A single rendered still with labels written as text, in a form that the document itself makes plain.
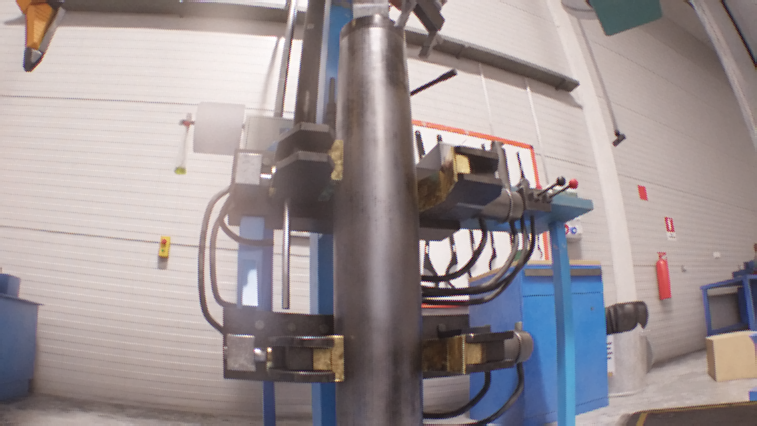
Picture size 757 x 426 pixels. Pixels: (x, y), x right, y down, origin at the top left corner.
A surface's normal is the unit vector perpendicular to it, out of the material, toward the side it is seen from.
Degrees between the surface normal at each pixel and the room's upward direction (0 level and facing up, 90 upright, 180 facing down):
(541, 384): 90
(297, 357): 90
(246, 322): 90
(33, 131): 90
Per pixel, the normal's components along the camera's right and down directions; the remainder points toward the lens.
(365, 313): -0.23, -0.29
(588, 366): 0.31, -0.29
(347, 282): -0.64, -0.22
